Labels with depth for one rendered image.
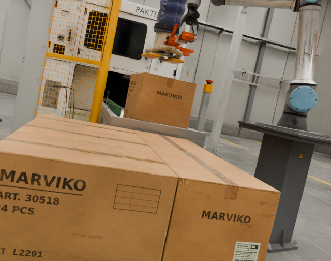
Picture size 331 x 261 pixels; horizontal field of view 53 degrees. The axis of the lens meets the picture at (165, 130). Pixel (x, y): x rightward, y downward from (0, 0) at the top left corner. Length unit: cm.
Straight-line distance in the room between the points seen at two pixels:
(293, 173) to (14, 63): 1002
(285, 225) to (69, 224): 157
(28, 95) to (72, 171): 201
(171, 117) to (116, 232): 142
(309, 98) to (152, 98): 103
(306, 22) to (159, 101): 107
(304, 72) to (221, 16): 1018
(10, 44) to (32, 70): 841
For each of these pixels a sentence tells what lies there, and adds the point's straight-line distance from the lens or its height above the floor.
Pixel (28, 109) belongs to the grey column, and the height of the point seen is 48.
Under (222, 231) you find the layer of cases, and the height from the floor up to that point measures 37.
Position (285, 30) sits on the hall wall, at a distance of 1325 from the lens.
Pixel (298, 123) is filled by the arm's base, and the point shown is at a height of 81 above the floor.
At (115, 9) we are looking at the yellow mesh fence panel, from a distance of 314.
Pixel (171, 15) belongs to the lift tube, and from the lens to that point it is 273.
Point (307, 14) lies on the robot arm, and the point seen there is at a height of 143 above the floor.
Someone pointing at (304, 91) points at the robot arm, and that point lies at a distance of 208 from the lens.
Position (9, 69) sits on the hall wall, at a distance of 1140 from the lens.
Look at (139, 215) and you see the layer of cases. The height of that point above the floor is 40.
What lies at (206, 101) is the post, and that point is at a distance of 304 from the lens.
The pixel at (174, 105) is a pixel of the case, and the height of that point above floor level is 76.
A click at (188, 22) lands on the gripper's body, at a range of 223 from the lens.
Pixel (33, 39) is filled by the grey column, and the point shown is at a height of 105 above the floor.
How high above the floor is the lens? 79
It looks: 5 degrees down
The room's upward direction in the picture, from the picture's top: 12 degrees clockwise
